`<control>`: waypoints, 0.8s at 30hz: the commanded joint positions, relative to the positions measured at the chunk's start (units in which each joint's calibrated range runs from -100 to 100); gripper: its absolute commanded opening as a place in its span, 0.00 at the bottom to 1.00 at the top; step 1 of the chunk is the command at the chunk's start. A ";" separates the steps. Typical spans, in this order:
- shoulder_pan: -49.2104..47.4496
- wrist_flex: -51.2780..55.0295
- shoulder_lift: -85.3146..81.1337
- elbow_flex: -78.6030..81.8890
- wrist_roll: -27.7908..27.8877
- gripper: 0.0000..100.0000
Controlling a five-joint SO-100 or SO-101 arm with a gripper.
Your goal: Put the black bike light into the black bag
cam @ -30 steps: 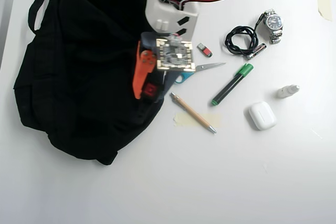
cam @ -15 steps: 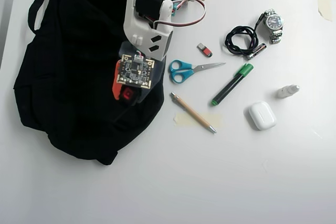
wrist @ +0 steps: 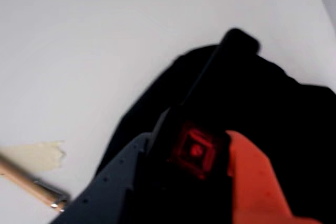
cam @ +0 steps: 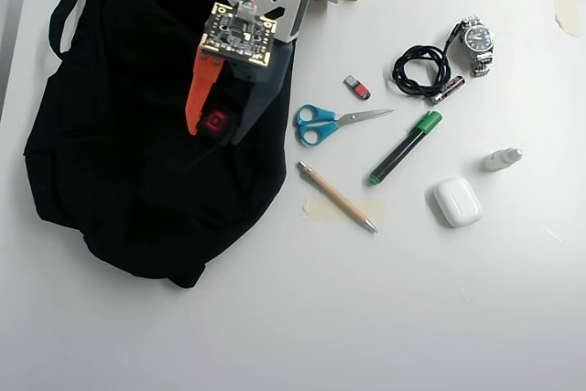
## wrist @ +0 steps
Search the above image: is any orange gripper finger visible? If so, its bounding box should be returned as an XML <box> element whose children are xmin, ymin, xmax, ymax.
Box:
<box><xmin>225</xmin><ymin>129</ymin><xmax>324</xmax><ymax>224</ymax></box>

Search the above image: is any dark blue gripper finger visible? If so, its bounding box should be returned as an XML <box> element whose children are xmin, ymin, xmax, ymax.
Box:
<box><xmin>49</xmin><ymin>132</ymin><xmax>158</xmax><ymax>224</ymax></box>

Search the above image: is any black bike light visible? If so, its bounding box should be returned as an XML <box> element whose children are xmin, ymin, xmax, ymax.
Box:
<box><xmin>146</xmin><ymin>27</ymin><xmax>261</xmax><ymax>185</ymax></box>

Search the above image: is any black fabric bag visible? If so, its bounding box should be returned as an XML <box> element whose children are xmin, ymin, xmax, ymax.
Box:
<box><xmin>94</xmin><ymin>45</ymin><xmax>336</xmax><ymax>224</ymax></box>

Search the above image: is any wide torn masking tape piece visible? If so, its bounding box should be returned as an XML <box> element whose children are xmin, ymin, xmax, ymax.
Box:
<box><xmin>0</xmin><ymin>140</ymin><xmax>67</xmax><ymax>174</ymax></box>

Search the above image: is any wooden ballpoint pen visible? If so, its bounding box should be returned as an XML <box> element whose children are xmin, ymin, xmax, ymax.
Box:
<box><xmin>0</xmin><ymin>147</ymin><xmax>71</xmax><ymax>213</ymax></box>

